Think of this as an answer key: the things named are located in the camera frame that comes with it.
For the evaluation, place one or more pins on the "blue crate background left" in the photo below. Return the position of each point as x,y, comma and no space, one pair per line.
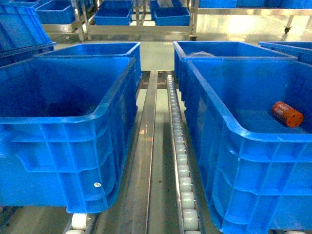
113,16

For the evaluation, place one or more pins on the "white roller track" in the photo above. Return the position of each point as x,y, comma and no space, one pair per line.
188,218

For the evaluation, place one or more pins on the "blue crate far left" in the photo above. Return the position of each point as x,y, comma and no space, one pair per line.
21,35

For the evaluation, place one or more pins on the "blue crate rear left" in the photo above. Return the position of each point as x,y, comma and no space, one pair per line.
94,50

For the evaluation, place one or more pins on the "blue crate front left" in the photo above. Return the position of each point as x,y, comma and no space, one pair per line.
65,129

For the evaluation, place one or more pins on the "orange cylindrical cap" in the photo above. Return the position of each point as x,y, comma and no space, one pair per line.
287,114

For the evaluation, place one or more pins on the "blue crate far right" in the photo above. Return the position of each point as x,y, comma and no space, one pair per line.
300,49

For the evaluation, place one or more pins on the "blue crate rear right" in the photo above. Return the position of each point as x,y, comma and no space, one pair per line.
219,50

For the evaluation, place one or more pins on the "blue crate front right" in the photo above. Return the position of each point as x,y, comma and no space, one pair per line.
256,172

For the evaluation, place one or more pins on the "blue crate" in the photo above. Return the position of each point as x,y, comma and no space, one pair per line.
94,50
300,49
21,35
256,172
219,50
65,129

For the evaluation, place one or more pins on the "steel centre rail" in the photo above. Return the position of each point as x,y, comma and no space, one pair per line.
135,217

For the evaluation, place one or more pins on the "blue crate background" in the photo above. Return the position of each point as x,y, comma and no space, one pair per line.
175,16
113,16

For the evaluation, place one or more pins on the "blue crate background right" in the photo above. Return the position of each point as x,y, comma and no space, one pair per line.
175,16

